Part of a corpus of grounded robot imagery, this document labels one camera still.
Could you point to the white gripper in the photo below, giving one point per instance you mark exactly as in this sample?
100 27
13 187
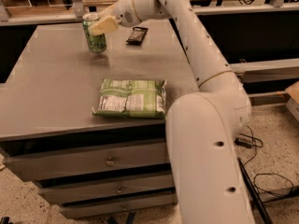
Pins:
123 14

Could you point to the green soda can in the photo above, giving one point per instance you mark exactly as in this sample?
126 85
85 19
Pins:
96 43

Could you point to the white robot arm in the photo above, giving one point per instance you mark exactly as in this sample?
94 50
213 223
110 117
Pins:
200 126

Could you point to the green jalapeno chip bag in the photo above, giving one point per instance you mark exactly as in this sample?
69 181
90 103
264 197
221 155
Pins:
143 99

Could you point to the grey metal railing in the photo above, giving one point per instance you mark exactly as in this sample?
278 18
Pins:
22 12

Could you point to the dark snack bar wrapper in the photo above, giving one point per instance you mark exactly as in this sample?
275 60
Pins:
137 35

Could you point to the grey drawer cabinet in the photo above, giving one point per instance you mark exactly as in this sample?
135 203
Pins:
46 104

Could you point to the top grey drawer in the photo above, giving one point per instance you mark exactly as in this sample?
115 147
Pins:
87 160

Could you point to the grey drawer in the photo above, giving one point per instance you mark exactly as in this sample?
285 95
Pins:
87 160
107 188
119 205

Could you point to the middle grey drawer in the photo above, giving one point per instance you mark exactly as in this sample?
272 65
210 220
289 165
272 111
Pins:
107 188

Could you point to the bottom grey drawer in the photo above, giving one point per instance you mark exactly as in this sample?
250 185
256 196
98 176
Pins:
119 205

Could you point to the black stand leg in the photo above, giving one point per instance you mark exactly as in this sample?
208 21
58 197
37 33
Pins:
254 195

